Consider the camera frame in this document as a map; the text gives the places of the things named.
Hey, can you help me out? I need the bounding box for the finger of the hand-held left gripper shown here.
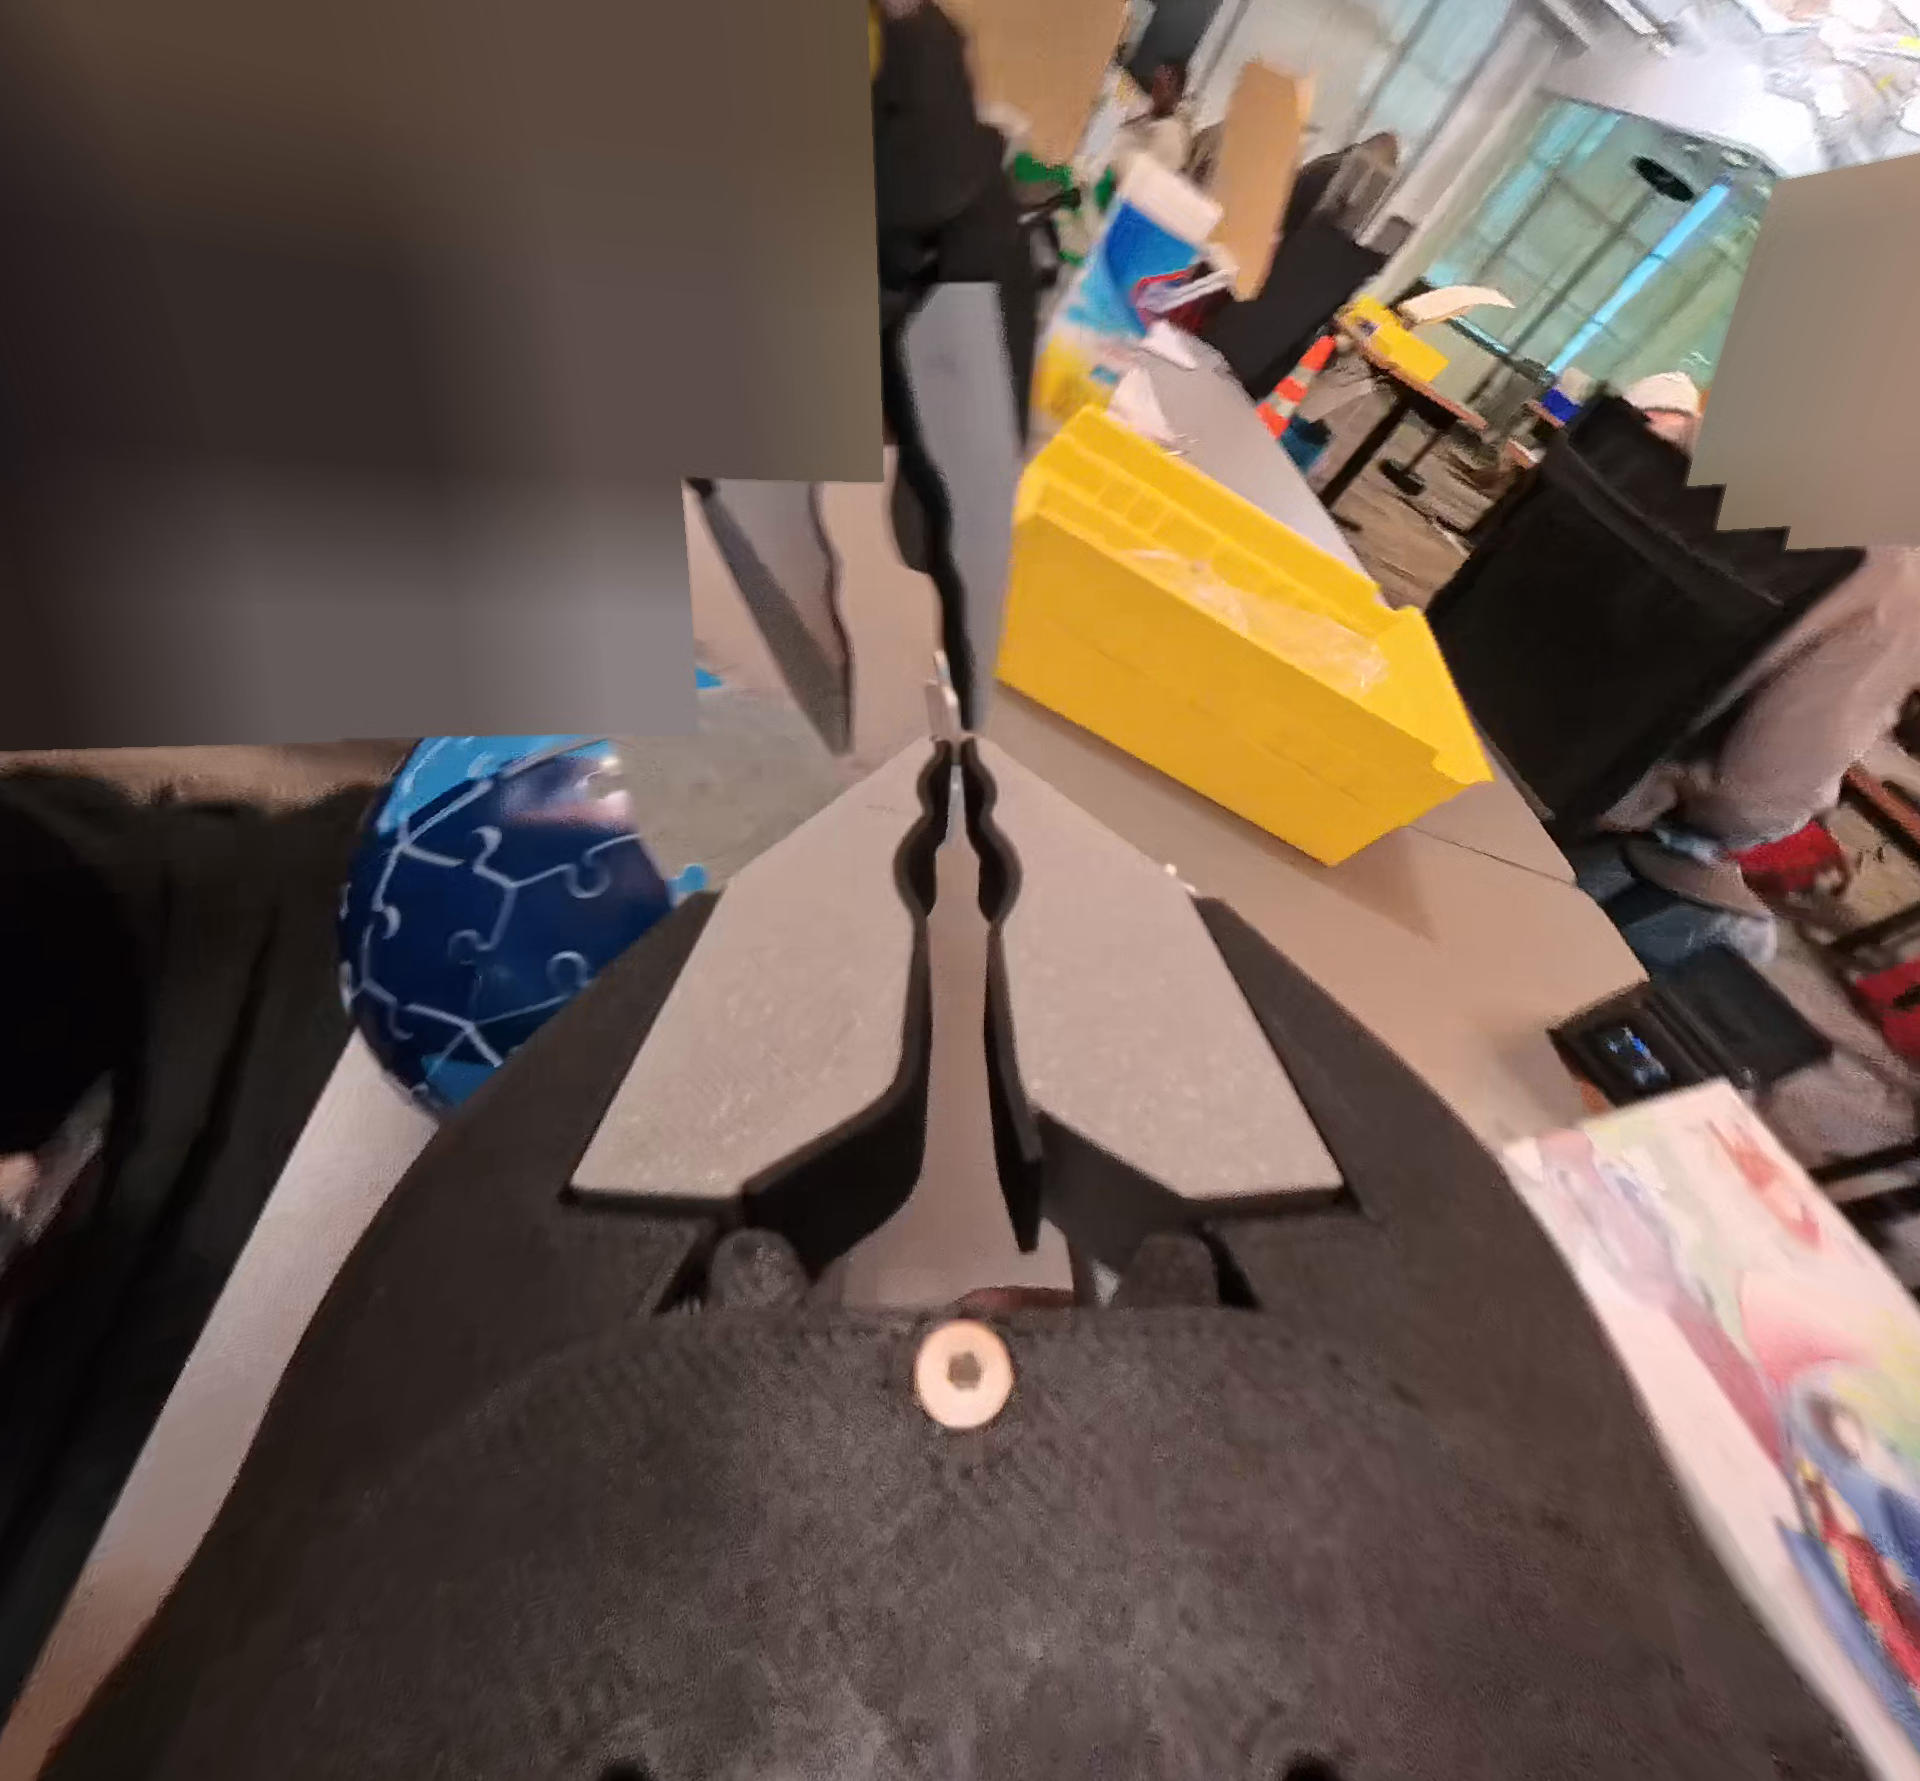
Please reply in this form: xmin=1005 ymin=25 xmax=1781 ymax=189
xmin=882 ymin=282 xmax=1039 ymax=736
xmin=687 ymin=475 xmax=860 ymax=760

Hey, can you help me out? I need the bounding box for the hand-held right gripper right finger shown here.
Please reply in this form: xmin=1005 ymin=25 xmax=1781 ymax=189
xmin=960 ymin=741 xmax=1348 ymax=1257

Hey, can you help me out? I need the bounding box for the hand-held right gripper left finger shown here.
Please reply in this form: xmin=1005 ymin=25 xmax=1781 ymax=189
xmin=563 ymin=739 xmax=962 ymax=1284

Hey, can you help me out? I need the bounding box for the blue puzzle ball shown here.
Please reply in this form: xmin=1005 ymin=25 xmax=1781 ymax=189
xmin=336 ymin=735 xmax=709 ymax=1114

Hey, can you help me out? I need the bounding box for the cartoon printed puzzle box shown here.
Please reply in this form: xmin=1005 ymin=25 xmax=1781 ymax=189
xmin=1499 ymin=1084 xmax=1920 ymax=1768

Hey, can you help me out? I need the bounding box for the wooden panel stand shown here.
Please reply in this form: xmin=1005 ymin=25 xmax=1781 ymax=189
xmin=938 ymin=0 xmax=1135 ymax=162
xmin=1211 ymin=63 xmax=1319 ymax=302

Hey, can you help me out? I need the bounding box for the white blue wipes canister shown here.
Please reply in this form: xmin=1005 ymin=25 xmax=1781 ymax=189
xmin=1036 ymin=153 xmax=1225 ymax=424

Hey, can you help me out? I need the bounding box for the orange traffic cone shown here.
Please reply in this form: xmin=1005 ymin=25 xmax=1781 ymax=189
xmin=1258 ymin=332 xmax=1340 ymax=439

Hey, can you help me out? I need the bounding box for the yellow plastic bin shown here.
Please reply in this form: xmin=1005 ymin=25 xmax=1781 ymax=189
xmin=993 ymin=405 xmax=1492 ymax=868

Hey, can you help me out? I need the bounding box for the clear plastic bag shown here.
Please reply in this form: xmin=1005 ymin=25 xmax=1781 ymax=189
xmin=1118 ymin=543 xmax=1389 ymax=695

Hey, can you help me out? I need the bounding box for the small yellow tray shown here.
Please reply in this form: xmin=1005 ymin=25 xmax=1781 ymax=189
xmin=1341 ymin=296 xmax=1447 ymax=380

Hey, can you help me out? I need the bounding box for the wooden desk with black legs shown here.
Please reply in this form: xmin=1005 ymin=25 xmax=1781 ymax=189
xmin=1319 ymin=312 xmax=1492 ymax=508

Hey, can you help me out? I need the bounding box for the black mesh office chair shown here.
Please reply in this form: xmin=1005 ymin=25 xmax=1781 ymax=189
xmin=1425 ymin=394 xmax=1868 ymax=838

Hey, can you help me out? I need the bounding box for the red bag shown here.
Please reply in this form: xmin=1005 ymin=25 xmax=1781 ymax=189
xmin=1730 ymin=821 xmax=1850 ymax=919

